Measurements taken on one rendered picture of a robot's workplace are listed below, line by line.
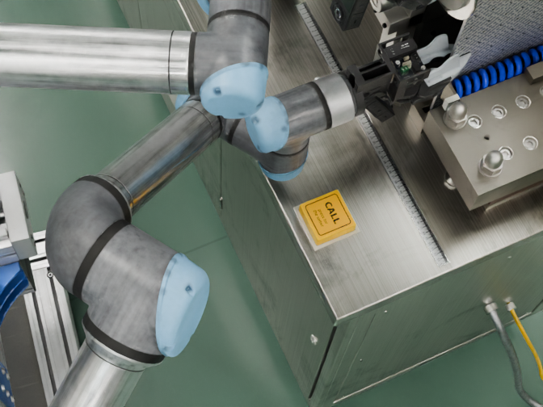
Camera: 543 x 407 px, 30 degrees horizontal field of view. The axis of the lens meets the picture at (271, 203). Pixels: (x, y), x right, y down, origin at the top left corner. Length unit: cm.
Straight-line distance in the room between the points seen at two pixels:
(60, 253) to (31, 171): 145
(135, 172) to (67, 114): 140
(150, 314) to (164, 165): 27
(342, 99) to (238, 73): 34
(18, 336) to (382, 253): 99
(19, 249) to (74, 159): 90
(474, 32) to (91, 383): 75
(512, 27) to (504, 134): 16
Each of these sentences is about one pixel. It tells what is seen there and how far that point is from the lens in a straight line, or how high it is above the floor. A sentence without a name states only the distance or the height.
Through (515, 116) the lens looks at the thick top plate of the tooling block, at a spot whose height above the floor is 103.
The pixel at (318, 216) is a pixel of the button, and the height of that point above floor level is 92.
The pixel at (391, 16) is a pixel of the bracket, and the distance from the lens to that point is 157.
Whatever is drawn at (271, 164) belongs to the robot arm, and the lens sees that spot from 156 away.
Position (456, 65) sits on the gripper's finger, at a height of 111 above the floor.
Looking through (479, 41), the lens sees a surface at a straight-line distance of 159.
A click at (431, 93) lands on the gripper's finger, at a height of 110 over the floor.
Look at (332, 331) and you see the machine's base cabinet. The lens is 181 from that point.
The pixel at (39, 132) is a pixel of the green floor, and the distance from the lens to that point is 277.
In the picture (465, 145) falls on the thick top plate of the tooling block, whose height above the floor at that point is 103.
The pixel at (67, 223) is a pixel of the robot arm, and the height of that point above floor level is 124.
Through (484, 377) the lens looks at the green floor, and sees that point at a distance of 257.
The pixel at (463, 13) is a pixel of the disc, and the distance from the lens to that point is 149.
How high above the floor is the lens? 243
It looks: 67 degrees down
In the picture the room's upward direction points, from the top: 6 degrees clockwise
